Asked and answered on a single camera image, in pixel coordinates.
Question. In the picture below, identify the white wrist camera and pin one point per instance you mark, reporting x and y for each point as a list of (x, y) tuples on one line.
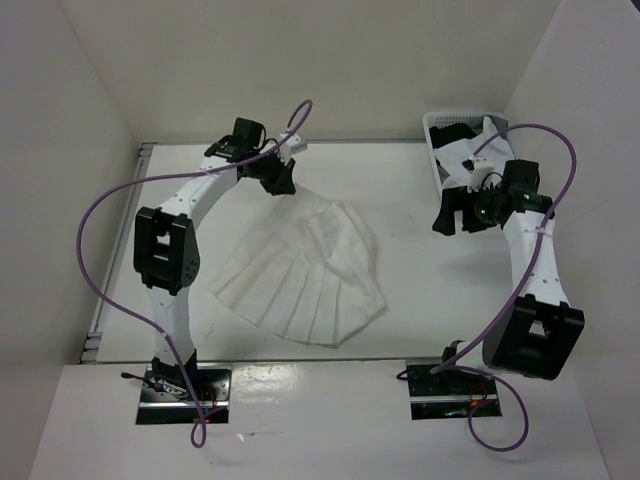
[(295, 144), (479, 168)]

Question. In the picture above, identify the white plastic basket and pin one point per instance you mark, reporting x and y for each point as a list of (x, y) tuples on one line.
[(488, 141)]

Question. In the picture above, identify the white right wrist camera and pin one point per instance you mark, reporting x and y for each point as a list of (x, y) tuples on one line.
[(479, 168)]

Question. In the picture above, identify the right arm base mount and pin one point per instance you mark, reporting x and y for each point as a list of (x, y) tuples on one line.
[(450, 394)]

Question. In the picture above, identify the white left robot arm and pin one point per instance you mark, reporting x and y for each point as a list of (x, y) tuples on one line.
[(166, 253)]

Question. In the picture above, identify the white pleated skirt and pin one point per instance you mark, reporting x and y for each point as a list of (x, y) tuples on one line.
[(306, 272)]

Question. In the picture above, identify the black garment in basket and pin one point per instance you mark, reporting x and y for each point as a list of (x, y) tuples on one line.
[(441, 136)]

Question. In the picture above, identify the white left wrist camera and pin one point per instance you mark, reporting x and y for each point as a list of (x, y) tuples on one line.
[(295, 144)]

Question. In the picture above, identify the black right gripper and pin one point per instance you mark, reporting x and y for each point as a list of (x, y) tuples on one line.
[(455, 199)]

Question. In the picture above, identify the white garment in basket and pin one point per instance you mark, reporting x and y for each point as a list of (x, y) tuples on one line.
[(448, 159)]

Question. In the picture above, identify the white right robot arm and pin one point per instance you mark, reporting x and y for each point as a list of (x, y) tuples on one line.
[(534, 333)]

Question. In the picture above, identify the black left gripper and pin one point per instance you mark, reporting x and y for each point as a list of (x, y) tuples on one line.
[(282, 184)]

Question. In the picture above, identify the aluminium table edge rail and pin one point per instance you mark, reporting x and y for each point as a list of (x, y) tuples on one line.
[(94, 335)]

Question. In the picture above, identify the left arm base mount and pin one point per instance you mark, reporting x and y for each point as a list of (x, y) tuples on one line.
[(162, 403)]

